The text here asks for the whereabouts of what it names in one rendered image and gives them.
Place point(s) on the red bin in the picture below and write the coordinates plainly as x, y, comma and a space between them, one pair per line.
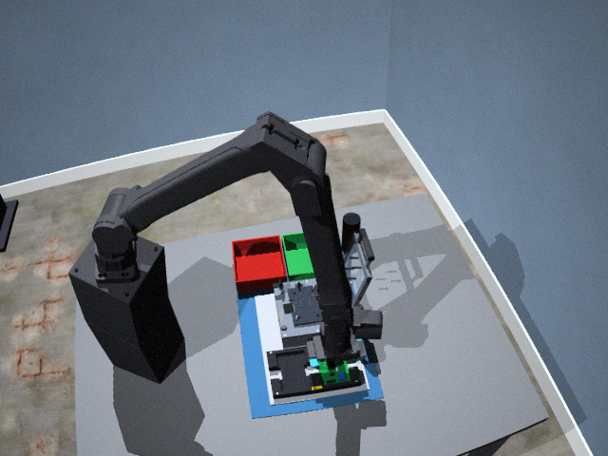
255, 258

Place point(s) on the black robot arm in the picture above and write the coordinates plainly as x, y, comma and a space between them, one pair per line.
251, 152

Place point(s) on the green circuit board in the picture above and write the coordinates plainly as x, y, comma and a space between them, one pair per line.
332, 371

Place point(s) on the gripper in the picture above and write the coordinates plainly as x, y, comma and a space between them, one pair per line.
343, 350

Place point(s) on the green bin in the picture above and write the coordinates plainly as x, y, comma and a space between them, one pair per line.
297, 258

